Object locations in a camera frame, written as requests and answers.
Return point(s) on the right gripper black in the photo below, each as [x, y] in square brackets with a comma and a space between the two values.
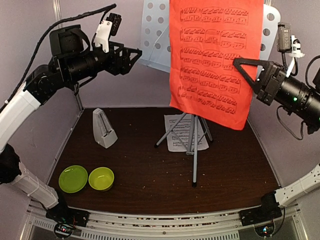
[268, 92]

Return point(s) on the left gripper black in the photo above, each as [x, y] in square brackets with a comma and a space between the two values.
[115, 68]

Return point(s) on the white perforated music stand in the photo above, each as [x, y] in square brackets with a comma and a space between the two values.
[156, 53]

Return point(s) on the red sheet music page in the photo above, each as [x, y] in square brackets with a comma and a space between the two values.
[205, 37]

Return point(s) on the grey metronome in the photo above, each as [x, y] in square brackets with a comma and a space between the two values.
[103, 132]

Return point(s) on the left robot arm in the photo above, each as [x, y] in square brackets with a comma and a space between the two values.
[39, 87]

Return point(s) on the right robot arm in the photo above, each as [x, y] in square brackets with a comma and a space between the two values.
[273, 203]

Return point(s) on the white sheet music page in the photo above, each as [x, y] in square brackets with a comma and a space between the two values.
[178, 138]

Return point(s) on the yellow-green bowl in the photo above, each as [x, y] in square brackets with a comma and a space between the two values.
[101, 179]

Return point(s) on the green plate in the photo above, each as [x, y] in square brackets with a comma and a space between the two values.
[73, 179]

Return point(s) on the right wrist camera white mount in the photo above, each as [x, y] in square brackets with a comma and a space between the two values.
[290, 48]

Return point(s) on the right aluminium corner post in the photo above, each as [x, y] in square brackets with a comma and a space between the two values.
[269, 2]

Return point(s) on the aluminium front rail frame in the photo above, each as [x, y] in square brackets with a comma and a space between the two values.
[219, 225]

